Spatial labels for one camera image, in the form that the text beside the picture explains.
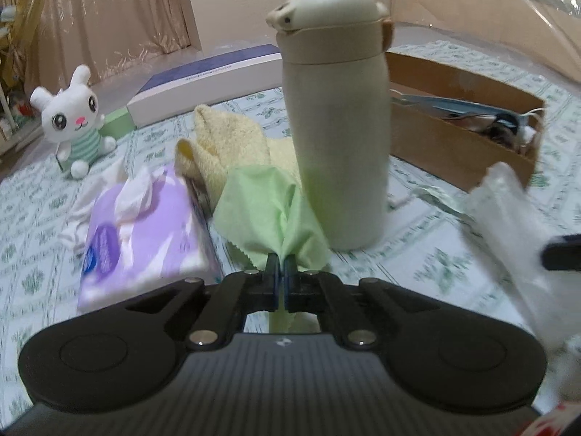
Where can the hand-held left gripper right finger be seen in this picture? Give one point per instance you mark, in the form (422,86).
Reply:
(290,281)

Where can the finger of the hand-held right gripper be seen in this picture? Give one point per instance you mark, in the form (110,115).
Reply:
(565,252)

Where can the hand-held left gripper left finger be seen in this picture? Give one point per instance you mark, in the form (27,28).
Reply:
(272,277)

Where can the white sanitary pad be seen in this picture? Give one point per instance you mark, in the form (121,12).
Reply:
(513,222)

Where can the light green cloth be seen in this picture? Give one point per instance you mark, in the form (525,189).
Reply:
(268,209)

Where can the brown cardboard box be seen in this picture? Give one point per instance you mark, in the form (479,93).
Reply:
(435,150)

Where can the floral printed sheet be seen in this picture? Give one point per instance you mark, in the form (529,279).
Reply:
(408,245)

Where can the purple white tissue pack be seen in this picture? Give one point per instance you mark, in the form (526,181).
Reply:
(145,236)

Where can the yellow towel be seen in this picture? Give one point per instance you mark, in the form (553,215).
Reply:
(227,141)

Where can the pale green thermos bottle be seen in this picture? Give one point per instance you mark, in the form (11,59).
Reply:
(338,145)

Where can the red and white printed cloth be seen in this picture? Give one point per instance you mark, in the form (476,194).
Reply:
(551,422)

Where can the crumpled white cloth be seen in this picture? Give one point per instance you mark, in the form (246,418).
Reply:
(90,200)

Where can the flat white and blue box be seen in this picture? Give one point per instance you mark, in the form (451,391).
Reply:
(204,84)

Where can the small green box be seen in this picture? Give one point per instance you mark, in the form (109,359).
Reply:
(117,122)

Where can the white rabbit plush toy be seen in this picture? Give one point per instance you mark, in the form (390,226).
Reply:
(72,118)

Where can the clear plastic sheet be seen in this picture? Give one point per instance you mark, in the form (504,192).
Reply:
(499,0)

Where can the beige curtain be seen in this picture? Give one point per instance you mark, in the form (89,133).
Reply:
(113,13)

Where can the cluttered shelf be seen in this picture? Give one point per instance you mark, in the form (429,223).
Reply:
(13,77)

